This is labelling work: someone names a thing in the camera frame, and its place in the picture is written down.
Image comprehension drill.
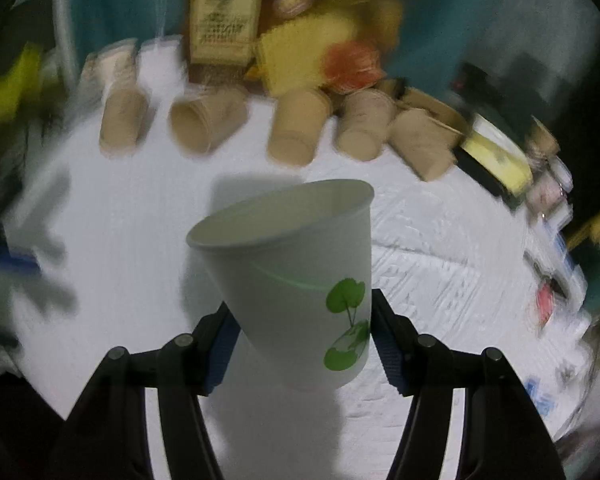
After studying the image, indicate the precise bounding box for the brown paper cup far left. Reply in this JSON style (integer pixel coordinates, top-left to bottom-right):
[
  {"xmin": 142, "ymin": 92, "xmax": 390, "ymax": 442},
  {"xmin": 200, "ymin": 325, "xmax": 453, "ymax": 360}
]
[{"xmin": 99, "ymin": 86, "xmax": 149, "ymax": 155}]

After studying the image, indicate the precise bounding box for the upright brown paper cup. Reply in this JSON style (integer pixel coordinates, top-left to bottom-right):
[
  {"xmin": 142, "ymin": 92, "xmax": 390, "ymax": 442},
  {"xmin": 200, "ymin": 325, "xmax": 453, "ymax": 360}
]
[{"xmin": 529, "ymin": 116, "xmax": 560, "ymax": 157}]

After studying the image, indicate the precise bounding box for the clear jar white lid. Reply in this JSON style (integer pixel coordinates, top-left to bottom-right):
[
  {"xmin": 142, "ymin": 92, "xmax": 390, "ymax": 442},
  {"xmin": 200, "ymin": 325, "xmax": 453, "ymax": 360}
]
[{"xmin": 526, "ymin": 156, "xmax": 573, "ymax": 218}]

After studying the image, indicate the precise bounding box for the white paper cup green print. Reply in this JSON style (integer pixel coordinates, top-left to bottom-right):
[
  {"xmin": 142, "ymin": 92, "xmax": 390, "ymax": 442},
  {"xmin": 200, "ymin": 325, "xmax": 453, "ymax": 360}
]
[{"xmin": 187, "ymin": 179, "xmax": 375, "ymax": 391}]

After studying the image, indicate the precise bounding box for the blue white card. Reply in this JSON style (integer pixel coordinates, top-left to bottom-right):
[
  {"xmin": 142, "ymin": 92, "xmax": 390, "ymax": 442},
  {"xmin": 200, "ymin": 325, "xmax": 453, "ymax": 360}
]
[{"xmin": 524, "ymin": 376, "xmax": 556, "ymax": 417}]

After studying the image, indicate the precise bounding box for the brown cracker box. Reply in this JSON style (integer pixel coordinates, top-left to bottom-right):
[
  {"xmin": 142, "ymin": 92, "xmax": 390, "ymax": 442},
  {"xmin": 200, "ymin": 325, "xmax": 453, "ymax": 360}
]
[{"xmin": 186, "ymin": 0, "xmax": 404, "ymax": 98}]

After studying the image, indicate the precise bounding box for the yellow tissue box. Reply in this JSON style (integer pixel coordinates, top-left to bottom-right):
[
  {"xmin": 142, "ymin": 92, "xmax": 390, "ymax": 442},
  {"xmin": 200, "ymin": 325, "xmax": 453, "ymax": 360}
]
[{"xmin": 454, "ymin": 114, "xmax": 532, "ymax": 200}]

